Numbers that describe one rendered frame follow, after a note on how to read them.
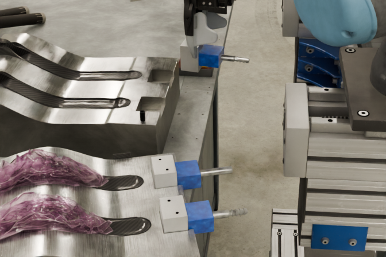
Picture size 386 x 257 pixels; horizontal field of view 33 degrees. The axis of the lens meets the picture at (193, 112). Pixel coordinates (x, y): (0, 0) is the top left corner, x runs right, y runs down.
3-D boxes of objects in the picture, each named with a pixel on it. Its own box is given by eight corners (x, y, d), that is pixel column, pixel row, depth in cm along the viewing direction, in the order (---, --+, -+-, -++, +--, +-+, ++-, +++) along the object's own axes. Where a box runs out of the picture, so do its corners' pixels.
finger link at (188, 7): (190, 38, 121) (192, -11, 118) (182, 37, 121) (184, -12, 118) (197, 32, 125) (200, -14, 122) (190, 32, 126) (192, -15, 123)
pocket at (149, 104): (166, 114, 126) (165, 97, 124) (161, 129, 121) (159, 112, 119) (142, 113, 126) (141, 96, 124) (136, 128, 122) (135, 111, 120)
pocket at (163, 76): (174, 86, 135) (174, 70, 133) (170, 99, 130) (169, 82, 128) (153, 85, 135) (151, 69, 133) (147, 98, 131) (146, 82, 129)
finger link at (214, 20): (226, 47, 130) (223, 9, 124) (197, 44, 132) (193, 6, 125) (230, 38, 132) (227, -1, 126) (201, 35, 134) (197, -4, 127)
